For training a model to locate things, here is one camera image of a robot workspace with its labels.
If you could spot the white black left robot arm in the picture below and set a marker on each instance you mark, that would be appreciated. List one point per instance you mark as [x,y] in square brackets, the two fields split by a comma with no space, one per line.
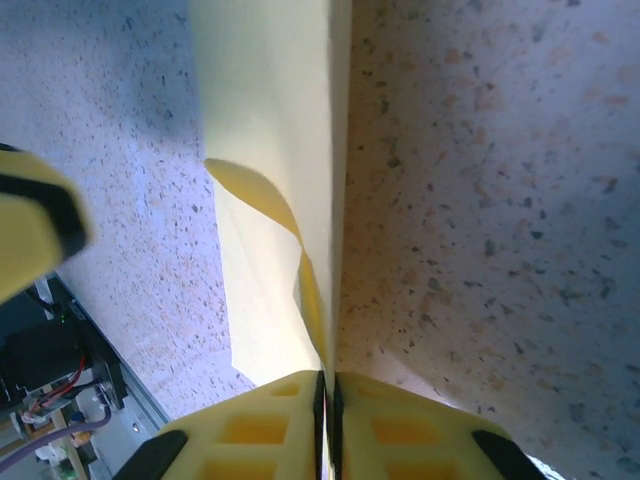
[30,350]

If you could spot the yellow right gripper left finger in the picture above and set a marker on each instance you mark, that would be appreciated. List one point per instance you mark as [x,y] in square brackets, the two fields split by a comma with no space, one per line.
[250,430]

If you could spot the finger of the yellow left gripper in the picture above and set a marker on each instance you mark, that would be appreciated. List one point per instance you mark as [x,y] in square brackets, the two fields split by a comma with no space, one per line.
[25,240]
[35,167]

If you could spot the yellow cloth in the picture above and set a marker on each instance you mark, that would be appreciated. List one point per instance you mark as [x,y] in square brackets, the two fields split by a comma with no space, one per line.
[270,100]

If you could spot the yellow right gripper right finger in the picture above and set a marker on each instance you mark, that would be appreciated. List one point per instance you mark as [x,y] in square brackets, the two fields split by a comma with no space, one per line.
[400,430]

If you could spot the wide aluminium rail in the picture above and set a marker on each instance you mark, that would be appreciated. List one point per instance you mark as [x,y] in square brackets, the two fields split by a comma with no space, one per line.
[130,380]

